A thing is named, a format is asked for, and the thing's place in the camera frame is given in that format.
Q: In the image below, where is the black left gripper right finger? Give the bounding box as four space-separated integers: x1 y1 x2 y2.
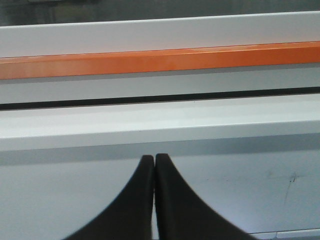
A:
155 153 253 240

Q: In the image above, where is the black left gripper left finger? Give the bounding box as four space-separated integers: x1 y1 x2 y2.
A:
67 155 154 240

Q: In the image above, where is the white fume hood cabinet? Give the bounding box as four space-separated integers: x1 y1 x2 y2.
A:
0 63 320 240

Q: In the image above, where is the orange sash handle bar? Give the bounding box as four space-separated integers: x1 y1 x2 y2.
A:
0 41 320 80

